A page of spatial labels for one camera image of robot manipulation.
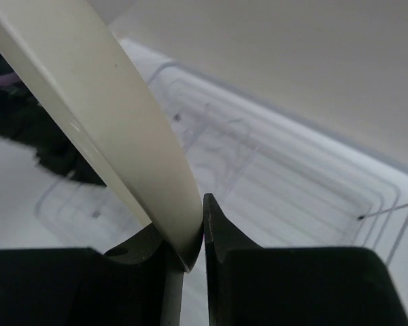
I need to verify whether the cream plate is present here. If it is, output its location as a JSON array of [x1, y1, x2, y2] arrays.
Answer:
[[0, 1, 203, 272]]

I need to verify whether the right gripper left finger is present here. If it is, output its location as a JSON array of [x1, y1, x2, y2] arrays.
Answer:
[[0, 225, 184, 325]]

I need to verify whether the white wire dish rack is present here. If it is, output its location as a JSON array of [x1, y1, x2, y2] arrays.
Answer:
[[33, 59, 408, 266]]

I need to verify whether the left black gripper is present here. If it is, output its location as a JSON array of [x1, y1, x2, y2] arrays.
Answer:
[[0, 54, 105, 186]]

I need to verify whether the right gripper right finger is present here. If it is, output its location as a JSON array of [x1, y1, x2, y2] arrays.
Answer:
[[203, 194, 408, 325]]

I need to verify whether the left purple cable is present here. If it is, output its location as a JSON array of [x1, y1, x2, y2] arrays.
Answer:
[[0, 73, 21, 91]]

